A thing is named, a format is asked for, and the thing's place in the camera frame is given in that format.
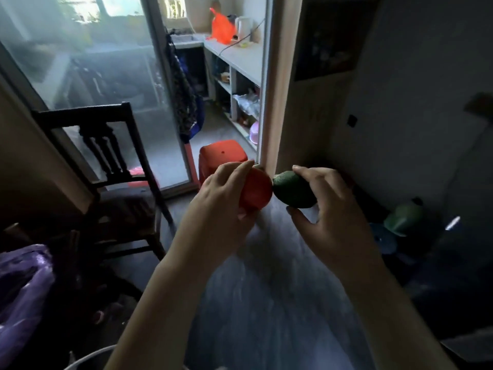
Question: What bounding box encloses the person's left hand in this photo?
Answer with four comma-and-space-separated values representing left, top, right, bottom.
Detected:
170, 160, 259, 269

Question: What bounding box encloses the person's right hand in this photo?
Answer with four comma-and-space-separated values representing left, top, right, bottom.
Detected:
286, 165, 384, 280

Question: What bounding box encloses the red tomato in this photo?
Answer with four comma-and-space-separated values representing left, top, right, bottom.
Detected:
239, 167, 273, 212

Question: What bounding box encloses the green avocado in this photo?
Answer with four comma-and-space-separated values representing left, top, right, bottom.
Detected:
272, 170, 317, 209

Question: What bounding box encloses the person's right forearm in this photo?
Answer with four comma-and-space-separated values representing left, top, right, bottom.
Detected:
341, 256, 459, 370

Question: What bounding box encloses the person's left forearm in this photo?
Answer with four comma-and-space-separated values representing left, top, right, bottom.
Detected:
104, 254, 216, 370

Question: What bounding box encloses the red plastic stool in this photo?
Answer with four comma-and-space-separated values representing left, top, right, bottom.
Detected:
198, 140, 249, 186

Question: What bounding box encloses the blue round lid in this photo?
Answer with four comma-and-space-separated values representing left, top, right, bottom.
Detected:
368, 223, 398, 255

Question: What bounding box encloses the clear plastic bag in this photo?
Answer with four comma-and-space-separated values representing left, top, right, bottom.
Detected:
233, 91, 261, 120

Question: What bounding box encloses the dark wooden chair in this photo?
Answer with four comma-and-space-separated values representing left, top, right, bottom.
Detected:
32, 102, 178, 262

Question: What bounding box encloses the patterned hanging cloth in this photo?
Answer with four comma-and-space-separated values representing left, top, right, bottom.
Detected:
165, 31, 205, 143

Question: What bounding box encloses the white kitchen counter shelf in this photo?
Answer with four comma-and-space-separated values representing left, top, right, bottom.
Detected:
171, 34, 264, 152

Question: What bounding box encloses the white electric kettle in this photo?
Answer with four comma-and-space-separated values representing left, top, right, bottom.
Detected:
235, 16, 253, 43

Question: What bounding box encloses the orange plastic bag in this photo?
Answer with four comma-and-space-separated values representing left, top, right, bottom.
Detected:
208, 7, 237, 45

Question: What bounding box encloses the white bucket rim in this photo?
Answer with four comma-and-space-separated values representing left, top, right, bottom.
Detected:
63, 345, 118, 370

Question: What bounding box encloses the glass sliding door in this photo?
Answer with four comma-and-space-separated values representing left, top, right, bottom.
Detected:
0, 0, 201, 197

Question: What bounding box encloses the purple plastic bag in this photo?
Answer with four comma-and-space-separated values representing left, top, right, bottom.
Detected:
0, 244, 55, 368

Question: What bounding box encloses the black power cable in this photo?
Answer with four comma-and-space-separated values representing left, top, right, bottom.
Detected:
220, 18, 266, 56

